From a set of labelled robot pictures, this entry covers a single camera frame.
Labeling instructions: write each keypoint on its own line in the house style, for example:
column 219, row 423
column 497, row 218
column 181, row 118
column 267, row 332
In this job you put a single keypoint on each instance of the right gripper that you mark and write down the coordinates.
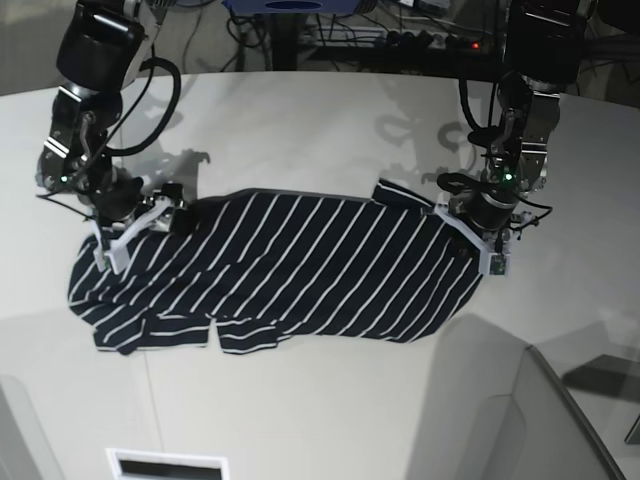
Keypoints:
column 117, row 200

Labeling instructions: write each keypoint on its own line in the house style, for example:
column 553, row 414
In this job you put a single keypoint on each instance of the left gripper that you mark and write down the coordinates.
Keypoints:
column 485, row 213

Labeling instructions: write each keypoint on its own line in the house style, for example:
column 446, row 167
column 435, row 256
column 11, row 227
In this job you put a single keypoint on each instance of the navy white striped t-shirt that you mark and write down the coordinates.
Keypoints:
column 261, row 267

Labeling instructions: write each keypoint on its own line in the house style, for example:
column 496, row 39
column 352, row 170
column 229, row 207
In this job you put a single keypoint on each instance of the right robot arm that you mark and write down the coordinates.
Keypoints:
column 106, row 45

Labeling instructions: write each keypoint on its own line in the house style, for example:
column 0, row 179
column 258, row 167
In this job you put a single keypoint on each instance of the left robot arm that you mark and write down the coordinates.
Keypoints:
column 541, row 54

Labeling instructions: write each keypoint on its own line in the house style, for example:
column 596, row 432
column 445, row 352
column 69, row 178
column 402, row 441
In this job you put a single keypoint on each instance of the grey chair back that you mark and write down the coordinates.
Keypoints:
column 494, row 408

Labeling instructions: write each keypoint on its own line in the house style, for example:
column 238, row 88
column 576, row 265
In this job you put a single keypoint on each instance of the black table leg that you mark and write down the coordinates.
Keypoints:
column 284, row 33

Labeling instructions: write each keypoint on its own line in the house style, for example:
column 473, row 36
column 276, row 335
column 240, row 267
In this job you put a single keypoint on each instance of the black power strip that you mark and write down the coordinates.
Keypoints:
column 343, row 38

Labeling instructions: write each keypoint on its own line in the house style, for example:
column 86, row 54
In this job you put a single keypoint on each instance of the white slotted box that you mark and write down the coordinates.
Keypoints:
column 133, row 464

